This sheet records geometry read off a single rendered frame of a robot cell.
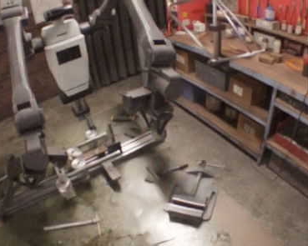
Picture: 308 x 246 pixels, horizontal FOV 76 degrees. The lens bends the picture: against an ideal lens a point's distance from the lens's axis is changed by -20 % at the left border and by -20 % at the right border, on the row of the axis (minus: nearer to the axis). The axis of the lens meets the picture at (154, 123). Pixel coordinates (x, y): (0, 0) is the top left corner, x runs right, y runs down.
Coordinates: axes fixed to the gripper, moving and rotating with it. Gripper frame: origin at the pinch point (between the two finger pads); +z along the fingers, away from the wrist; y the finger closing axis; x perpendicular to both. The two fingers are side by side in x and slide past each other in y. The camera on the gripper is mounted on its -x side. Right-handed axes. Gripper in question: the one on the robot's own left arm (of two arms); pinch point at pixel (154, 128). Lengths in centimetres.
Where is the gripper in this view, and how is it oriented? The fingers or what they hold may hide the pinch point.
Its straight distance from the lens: 77.8
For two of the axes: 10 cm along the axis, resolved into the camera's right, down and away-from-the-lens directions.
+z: -0.4, 8.6, 5.1
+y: 6.0, 4.3, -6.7
